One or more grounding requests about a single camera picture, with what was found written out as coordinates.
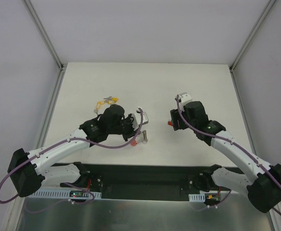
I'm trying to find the red-handled metal keyring organizer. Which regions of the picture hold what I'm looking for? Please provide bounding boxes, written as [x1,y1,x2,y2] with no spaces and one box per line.
[130,130,148,146]

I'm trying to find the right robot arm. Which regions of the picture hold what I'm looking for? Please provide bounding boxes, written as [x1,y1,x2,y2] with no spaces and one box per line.
[170,95,281,213]

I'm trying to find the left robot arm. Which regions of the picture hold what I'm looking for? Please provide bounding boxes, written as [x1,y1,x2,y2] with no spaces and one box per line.
[8,104,148,197]

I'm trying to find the yellow key tag with keys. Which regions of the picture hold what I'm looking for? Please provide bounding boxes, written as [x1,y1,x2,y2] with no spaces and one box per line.
[94,96,119,115]

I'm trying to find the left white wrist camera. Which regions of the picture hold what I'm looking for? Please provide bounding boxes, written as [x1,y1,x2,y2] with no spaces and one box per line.
[132,107,149,130]

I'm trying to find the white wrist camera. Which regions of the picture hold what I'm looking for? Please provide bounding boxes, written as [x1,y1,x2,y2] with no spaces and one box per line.
[176,92,193,106]
[132,107,149,130]

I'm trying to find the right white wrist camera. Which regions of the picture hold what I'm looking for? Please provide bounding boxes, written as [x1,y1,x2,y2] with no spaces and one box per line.
[176,92,193,106]

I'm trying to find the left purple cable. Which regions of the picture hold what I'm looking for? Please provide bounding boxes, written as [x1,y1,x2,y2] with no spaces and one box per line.
[0,108,145,214]

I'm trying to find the purple cable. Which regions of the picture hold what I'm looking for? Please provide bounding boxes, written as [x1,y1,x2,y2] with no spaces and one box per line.
[174,95,281,223]
[0,108,145,214]

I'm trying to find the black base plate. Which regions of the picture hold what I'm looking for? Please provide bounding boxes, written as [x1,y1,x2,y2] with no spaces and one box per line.
[59,163,230,201]

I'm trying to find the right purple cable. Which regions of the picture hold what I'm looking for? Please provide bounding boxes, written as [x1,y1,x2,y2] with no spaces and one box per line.
[174,95,281,223]

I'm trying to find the right white cable duct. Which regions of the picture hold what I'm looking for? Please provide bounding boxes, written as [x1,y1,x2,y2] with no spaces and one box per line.
[188,192,206,203]

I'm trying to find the white cable duct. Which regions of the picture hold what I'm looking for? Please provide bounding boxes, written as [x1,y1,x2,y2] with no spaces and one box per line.
[29,189,93,200]
[188,192,206,203]

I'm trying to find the left aluminium frame post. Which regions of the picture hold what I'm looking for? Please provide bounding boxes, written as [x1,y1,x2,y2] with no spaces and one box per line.
[22,0,64,70]

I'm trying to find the aluminium frame post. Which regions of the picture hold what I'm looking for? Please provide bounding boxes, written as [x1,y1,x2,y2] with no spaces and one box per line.
[229,0,278,73]
[22,0,64,70]

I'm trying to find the left white cable duct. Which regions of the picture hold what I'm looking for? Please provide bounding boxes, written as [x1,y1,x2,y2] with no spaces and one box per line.
[29,189,93,200]

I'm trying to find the right aluminium frame post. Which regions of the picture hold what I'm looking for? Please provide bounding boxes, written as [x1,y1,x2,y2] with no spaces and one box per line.
[229,0,278,73]

